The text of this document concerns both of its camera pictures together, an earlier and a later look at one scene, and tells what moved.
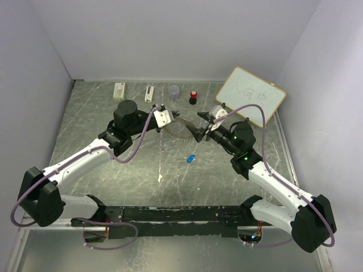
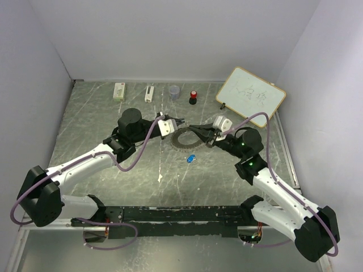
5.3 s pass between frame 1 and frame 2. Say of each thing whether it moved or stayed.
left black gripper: moved
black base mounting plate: stayed
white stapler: stayed
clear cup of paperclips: stayed
